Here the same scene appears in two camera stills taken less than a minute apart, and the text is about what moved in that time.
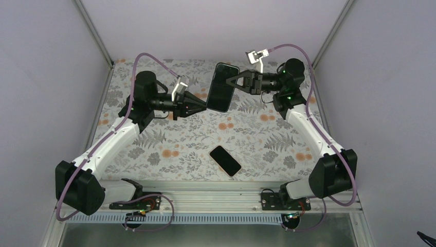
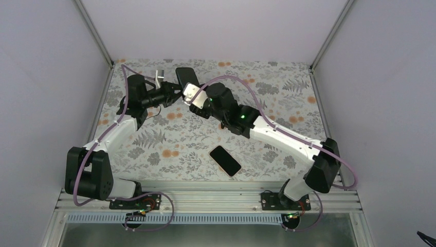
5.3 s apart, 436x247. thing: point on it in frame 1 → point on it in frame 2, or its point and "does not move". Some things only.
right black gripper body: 255,85 → 194,109
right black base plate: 273,201 does not move
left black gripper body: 177,106 → 166,93
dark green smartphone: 221,92 → 186,75
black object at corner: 432,240 does not move
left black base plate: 149,203 does not move
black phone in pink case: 230,166 does not move
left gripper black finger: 189,97 → 174,86
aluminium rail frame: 223,197 does not move
